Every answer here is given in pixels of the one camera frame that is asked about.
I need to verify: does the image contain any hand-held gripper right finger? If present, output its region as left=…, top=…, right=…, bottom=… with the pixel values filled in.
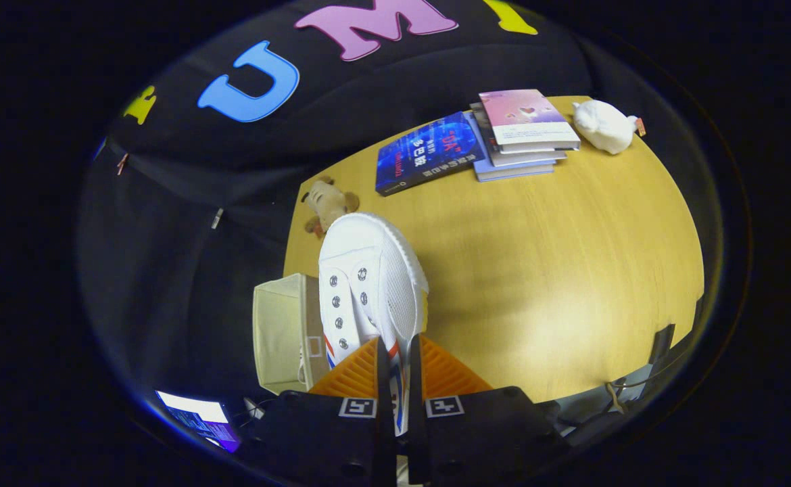
left=406, top=334, right=572, bottom=487

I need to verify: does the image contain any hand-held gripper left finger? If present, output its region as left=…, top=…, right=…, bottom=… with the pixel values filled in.
left=250, top=336, right=396, bottom=487

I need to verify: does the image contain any beige fabric storage box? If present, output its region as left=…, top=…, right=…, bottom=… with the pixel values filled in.
left=252, top=273, right=332, bottom=395

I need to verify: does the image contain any white canvas shoe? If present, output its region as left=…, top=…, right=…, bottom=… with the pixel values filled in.
left=318, top=212, right=430, bottom=437

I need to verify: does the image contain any lit computer screen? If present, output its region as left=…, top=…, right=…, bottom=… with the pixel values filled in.
left=155, top=390, right=242, bottom=453

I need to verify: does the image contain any brown plush toy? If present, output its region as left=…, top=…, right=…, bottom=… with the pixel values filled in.
left=301, top=177, right=360, bottom=237

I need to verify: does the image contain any light blue book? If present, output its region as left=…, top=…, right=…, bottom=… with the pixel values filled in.
left=469, top=115, right=556, bottom=183

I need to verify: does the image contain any blue cover book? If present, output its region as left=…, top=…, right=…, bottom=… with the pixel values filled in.
left=375, top=112, right=486, bottom=197

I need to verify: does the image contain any grey book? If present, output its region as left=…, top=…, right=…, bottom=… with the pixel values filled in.
left=470, top=101, right=567, bottom=168

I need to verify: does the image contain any white plush toy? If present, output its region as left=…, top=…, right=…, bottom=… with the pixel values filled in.
left=571, top=99, right=646, bottom=156

